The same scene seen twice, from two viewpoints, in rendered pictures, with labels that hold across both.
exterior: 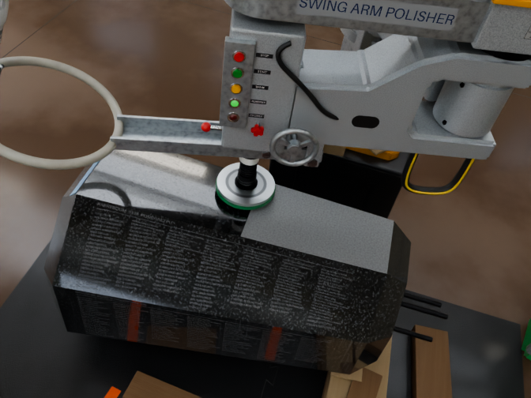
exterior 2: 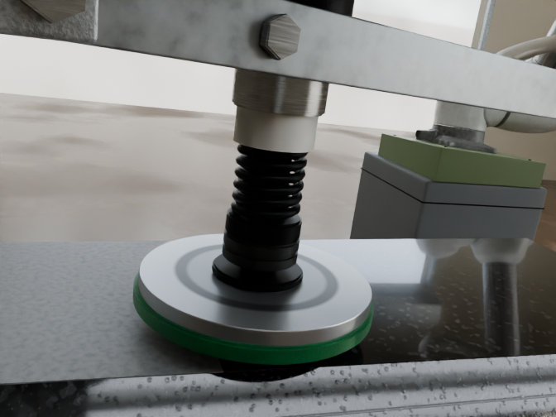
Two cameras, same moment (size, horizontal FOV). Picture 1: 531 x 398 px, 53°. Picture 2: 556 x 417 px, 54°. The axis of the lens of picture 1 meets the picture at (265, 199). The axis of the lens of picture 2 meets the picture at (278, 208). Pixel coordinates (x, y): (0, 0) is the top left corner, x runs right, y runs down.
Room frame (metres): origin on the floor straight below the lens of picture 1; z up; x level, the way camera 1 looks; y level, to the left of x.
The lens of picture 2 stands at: (1.75, -0.13, 1.07)
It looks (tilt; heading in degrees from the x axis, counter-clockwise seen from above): 16 degrees down; 151
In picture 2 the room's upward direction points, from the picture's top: 8 degrees clockwise
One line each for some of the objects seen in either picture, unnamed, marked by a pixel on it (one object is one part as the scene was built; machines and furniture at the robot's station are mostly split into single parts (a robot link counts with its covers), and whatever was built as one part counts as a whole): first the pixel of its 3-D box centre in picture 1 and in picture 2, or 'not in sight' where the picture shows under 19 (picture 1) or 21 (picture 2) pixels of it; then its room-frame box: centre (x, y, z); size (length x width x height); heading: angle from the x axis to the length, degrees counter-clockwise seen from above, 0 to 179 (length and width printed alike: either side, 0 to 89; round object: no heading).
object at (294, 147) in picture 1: (293, 140); not in sight; (1.23, -0.05, 1.20); 0.15 x 0.10 x 0.15; 97
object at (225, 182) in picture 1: (246, 183); (256, 279); (1.34, 0.08, 0.87); 0.21 x 0.21 x 0.01
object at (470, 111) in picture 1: (472, 95); not in sight; (1.42, -0.57, 1.35); 0.19 x 0.19 x 0.20
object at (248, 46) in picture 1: (236, 85); not in sight; (1.22, 0.14, 1.37); 0.08 x 0.03 x 0.28; 97
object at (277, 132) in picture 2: (250, 155); (275, 123); (1.34, 0.08, 1.01); 0.07 x 0.07 x 0.04
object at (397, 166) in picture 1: (334, 171); not in sight; (2.02, -0.33, 0.37); 0.66 x 0.66 x 0.74; 81
